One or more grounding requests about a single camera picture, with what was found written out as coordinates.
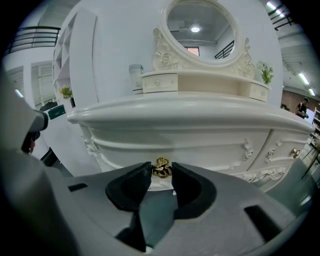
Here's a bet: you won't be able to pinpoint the green artificial plant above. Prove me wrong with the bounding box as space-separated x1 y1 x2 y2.
256 60 275 86

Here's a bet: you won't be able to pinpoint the gold drawer handle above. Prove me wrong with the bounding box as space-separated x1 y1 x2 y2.
151 156 173 179

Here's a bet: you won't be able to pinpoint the small cream drawer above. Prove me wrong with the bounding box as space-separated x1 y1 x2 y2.
141 73 179 94
249 82 270 103

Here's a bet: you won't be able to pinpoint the white ornate drawer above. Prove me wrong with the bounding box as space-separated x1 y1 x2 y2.
84 126 272 193

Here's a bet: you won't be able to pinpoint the green box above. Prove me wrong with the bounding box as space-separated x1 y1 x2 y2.
47 104 66 120

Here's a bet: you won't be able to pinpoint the white shelf unit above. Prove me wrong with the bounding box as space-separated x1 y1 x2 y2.
52 7 98 111

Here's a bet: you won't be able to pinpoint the white ornate dressing table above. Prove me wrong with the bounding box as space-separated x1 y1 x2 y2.
66 93 316 193

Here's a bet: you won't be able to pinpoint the oval mirror with carved frame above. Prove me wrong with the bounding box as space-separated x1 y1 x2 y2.
152 0 256 78

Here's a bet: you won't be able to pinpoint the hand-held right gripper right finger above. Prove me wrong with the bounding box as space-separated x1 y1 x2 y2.
153 162 297 256

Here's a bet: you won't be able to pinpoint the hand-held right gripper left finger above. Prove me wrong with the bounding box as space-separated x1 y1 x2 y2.
49 161 153 256

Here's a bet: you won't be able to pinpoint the yellow flowers in black vase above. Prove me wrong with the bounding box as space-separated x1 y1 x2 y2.
59 84 76 108

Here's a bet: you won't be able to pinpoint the black metal railing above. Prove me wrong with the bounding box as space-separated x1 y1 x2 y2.
267 1 296 31
4 26 62 55

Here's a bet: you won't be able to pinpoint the white side drawer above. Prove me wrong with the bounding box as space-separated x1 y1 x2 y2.
258 128 310 173

